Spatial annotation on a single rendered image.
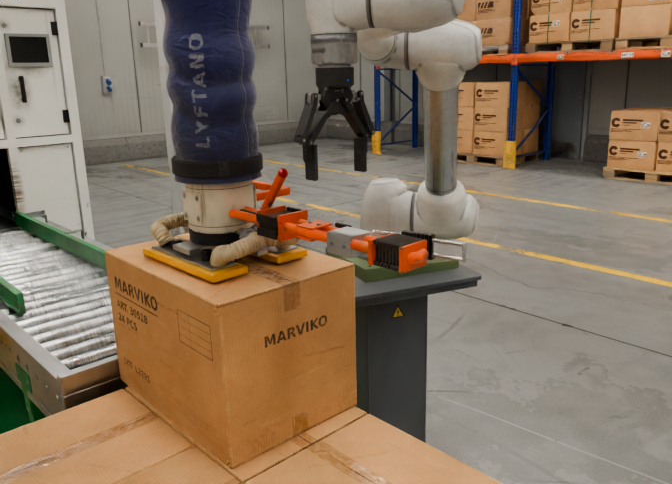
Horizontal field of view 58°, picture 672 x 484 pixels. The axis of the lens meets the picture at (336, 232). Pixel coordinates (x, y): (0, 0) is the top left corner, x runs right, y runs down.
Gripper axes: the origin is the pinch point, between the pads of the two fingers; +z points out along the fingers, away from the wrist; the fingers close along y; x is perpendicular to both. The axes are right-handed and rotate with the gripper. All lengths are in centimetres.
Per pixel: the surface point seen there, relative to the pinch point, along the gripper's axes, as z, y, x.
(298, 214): 11.6, -1.0, -14.0
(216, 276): 25.3, 14.0, -26.1
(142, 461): 68, 33, -33
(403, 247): 11.5, 3.8, 21.0
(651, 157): 92, -714, -191
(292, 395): 56, 2, -15
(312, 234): 13.7, 3.3, -4.4
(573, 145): 101, -839, -352
